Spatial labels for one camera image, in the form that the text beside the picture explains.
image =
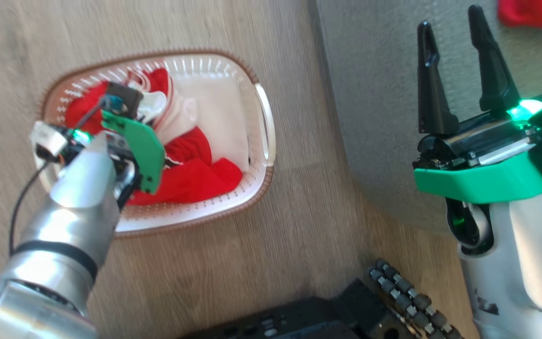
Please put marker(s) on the red cloth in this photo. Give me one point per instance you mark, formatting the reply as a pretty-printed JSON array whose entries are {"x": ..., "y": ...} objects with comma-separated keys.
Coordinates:
[{"x": 534, "y": 13}]

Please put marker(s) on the white cloth garment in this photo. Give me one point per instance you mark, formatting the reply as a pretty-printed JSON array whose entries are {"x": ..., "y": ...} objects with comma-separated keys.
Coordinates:
[{"x": 226, "y": 117}]

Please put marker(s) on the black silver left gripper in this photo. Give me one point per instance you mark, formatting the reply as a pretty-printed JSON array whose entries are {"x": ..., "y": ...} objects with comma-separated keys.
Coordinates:
[{"x": 123, "y": 165}]

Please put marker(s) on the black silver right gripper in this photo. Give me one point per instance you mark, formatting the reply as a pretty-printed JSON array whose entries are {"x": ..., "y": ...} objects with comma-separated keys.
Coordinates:
[{"x": 497, "y": 139}]

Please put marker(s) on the white connector box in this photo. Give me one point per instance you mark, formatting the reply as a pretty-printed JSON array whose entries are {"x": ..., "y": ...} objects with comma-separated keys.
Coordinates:
[{"x": 49, "y": 136}]

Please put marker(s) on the green left wrist camera mount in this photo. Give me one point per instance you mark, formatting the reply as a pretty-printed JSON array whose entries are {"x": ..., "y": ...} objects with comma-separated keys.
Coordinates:
[{"x": 146, "y": 150}]

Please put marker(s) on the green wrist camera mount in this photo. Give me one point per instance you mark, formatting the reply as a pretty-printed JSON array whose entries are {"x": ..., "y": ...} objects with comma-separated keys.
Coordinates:
[
  {"x": 487, "y": 183},
  {"x": 146, "y": 150}
]

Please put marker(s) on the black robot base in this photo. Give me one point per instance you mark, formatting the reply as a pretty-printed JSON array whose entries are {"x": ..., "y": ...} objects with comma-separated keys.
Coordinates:
[{"x": 299, "y": 320}]

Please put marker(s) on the green right wrist camera mount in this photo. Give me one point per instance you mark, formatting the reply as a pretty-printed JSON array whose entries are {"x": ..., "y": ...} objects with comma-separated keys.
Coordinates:
[{"x": 487, "y": 183}]

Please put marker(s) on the red jersey white striped trim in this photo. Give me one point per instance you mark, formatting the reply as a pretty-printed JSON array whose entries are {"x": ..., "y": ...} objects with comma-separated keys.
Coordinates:
[{"x": 177, "y": 110}]

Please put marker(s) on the white woven-rim laundry basket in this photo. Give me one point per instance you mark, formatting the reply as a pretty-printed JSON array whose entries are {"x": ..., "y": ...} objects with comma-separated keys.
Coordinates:
[{"x": 205, "y": 66}]

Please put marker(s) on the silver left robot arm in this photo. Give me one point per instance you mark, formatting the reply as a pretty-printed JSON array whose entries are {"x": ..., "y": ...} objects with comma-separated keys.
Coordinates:
[{"x": 64, "y": 226}]

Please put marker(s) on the grey couch surface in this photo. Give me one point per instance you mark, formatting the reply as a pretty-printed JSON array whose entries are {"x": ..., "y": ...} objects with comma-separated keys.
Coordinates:
[{"x": 384, "y": 94}]

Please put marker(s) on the black roller omni wheel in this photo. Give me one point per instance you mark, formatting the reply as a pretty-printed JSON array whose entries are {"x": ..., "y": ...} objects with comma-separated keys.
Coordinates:
[{"x": 412, "y": 301}]

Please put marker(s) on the red and white clothes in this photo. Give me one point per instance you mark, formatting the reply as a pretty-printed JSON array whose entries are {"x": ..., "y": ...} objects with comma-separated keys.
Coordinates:
[{"x": 195, "y": 181}]

